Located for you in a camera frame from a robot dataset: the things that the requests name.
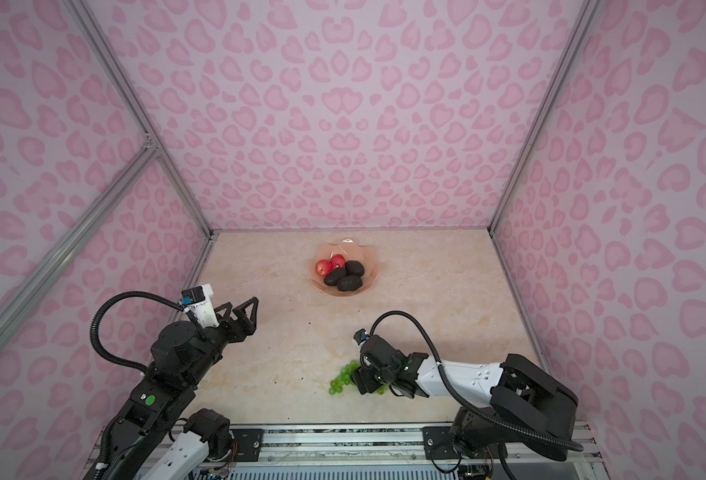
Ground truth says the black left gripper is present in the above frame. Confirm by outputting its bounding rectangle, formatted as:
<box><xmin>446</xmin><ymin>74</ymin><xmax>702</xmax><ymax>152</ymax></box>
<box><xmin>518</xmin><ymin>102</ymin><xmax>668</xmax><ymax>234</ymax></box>
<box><xmin>184</xmin><ymin>295</ymin><xmax>257</xmax><ymax>388</ymax></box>

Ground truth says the green fake grape bunch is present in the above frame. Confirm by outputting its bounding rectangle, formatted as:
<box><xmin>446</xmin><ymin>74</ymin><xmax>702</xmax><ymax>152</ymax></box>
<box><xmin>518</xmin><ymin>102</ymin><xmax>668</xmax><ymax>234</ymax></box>
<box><xmin>328</xmin><ymin>360</ymin><xmax>360</xmax><ymax>395</ymax></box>

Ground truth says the dark fake avocado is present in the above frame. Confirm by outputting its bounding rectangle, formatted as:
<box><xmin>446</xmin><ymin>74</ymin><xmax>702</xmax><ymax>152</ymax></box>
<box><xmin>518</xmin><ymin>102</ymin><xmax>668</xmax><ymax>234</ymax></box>
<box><xmin>324</xmin><ymin>267</ymin><xmax>348</xmax><ymax>287</ymax></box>
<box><xmin>345</xmin><ymin>260</ymin><xmax>366</xmax><ymax>277</ymax></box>
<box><xmin>336</xmin><ymin>275</ymin><xmax>363</xmax><ymax>293</ymax></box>

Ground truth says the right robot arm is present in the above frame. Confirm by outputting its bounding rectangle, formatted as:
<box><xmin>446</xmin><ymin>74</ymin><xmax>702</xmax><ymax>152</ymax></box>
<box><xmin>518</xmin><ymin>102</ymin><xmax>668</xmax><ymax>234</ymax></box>
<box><xmin>351</xmin><ymin>330</ymin><xmax>583</xmax><ymax>462</ymax></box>

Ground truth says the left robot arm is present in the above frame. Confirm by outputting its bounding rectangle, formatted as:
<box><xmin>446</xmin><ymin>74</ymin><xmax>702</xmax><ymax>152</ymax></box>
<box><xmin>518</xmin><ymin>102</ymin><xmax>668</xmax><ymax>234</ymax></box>
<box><xmin>87</xmin><ymin>290</ymin><xmax>259</xmax><ymax>479</ymax></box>

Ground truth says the pink scalloped fruit bowl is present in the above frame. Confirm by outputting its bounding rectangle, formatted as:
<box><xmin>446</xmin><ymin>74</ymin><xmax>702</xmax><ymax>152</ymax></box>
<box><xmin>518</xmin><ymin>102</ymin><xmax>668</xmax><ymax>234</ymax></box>
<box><xmin>308</xmin><ymin>239</ymin><xmax>382</xmax><ymax>297</ymax></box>

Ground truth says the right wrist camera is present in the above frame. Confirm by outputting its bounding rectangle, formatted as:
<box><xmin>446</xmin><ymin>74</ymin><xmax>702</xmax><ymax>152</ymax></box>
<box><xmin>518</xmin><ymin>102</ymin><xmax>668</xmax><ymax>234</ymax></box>
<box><xmin>354</xmin><ymin>329</ymin><xmax>370</xmax><ymax>346</ymax></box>

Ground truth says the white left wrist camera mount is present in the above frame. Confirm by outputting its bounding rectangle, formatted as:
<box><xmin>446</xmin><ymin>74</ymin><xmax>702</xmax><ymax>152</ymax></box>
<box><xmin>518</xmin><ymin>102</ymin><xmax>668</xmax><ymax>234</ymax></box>
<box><xmin>180</xmin><ymin>284</ymin><xmax>220</xmax><ymax>328</ymax></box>

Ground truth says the aluminium floor edge rail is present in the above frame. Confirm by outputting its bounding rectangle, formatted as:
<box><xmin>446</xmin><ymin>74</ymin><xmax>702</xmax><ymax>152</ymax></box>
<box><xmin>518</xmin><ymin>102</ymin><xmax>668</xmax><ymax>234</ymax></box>
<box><xmin>175</xmin><ymin>234</ymin><xmax>218</xmax><ymax>302</ymax></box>

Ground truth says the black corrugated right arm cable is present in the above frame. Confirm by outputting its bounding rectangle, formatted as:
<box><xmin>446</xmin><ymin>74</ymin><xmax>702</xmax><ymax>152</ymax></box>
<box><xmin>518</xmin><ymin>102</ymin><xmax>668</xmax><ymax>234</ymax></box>
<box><xmin>361</xmin><ymin>310</ymin><xmax>585</xmax><ymax>454</ymax></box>

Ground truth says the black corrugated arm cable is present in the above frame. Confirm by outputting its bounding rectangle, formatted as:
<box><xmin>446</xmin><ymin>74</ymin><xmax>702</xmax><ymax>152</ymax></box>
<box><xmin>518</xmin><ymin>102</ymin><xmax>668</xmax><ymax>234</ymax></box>
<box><xmin>361</xmin><ymin>310</ymin><xmax>585</xmax><ymax>454</ymax></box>
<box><xmin>89</xmin><ymin>290</ymin><xmax>186</xmax><ymax>374</ymax></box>

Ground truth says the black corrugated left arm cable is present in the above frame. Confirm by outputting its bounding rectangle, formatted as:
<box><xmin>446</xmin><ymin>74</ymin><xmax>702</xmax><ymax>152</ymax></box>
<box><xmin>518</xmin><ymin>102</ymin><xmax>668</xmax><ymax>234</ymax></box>
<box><xmin>89</xmin><ymin>290</ymin><xmax>186</xmax><ymax>374</ymax></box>

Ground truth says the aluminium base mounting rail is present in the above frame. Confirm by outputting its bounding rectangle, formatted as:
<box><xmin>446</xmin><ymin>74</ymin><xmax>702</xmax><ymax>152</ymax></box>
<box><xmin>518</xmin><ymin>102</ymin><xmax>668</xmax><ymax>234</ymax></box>
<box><xmin>82</xmin><ymin>419</ymin><xmax>606</xmax><ymax>480</ymax></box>

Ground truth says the diagonal aluminium wall bar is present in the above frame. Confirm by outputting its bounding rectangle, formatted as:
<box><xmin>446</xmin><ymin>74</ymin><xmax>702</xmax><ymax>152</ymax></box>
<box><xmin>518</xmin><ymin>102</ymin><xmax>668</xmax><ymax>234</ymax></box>
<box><xmin>0</xmin><ymin>141</ymin><xmax>158</xmax><ymax>353</ymax></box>

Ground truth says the aluminium corner frame post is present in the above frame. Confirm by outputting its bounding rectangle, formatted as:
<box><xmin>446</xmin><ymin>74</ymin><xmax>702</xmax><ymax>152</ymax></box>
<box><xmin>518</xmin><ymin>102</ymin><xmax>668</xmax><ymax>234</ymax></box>
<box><xmin>63</xmin><ymin>0</ymin><xmax>215</xmax><ymax>240</ymax></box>

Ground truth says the right aluminium corner post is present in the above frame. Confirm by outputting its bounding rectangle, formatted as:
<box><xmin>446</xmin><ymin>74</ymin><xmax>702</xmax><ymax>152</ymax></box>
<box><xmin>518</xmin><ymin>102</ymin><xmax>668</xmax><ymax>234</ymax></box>
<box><xmin>488</xmin><ymin>0</ymin><xmax>606</xmax><ymax>239</ymax></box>

